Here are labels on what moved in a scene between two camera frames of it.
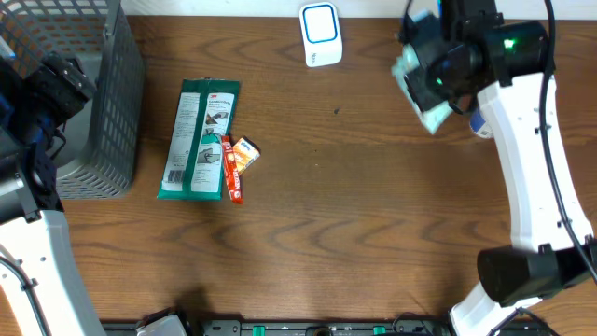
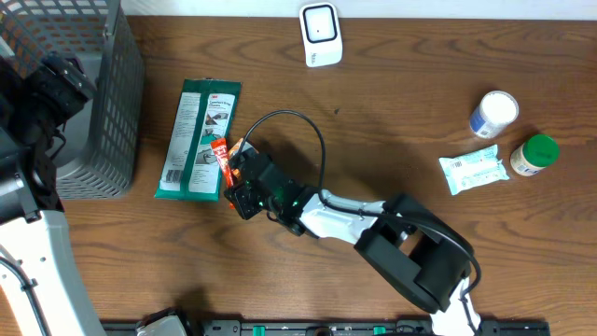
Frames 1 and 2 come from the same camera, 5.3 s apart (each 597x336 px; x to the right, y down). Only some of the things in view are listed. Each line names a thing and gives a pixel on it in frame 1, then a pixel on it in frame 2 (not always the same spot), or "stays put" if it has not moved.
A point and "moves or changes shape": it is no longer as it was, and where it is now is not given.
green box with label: (194, 167) stays put
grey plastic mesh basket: (103, 156) stays put
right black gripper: (425, 96) -> (239, 197)
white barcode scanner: (321, 34) stays put
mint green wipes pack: (432, 118) -> (472, 169)
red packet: (231, 171) moves or changes shape
